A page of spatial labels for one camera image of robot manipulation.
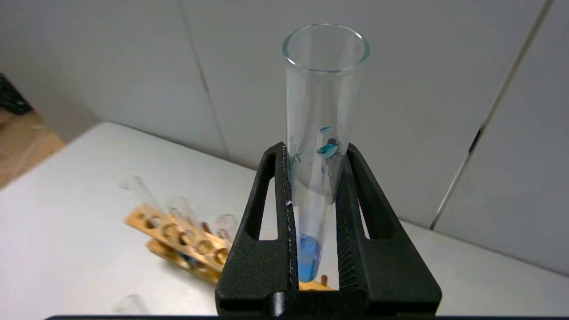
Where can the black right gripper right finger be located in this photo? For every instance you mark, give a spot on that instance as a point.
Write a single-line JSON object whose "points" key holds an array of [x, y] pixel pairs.
{"points": [[391, 280]]}

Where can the black metal stand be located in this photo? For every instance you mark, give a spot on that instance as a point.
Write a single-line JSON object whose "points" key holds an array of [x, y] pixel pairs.
{"points": [[13, 95]]}

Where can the wooden test tube rack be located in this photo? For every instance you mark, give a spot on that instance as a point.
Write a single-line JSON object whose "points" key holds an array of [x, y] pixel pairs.
{"points": [[175, 242]]}

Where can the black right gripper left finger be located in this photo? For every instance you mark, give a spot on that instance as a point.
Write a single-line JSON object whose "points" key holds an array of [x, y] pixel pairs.
{"points": [[253, 271]]}

